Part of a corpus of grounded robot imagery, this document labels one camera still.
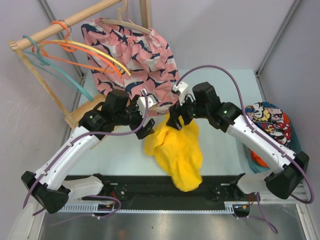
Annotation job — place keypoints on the beige hanger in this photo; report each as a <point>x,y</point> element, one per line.
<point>124,20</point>

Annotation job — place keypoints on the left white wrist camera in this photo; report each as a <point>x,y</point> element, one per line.
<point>145,101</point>

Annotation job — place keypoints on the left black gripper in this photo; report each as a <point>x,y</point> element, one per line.
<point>147,129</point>

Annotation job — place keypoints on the teal laundry basket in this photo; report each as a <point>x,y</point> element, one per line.
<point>295,140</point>

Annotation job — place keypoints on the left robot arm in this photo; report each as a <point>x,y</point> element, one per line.
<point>117,115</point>

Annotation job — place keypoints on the pink shark print shorts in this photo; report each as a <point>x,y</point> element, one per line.
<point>148,58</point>

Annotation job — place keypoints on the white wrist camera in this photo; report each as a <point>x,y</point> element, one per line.
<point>182,89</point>
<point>145,101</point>

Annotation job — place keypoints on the orange hanger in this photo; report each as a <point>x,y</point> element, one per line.
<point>67,37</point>

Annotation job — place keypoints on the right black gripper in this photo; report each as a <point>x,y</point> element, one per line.
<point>175,110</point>

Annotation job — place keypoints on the yellow hanger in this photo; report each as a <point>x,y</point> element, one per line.
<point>109,64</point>

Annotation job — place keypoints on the yellow shorts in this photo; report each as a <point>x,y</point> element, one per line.
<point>178,153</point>

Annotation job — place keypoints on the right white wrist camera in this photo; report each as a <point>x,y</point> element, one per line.
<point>182,89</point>

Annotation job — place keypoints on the white slotted cable duct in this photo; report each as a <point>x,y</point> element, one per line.
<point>185,207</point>

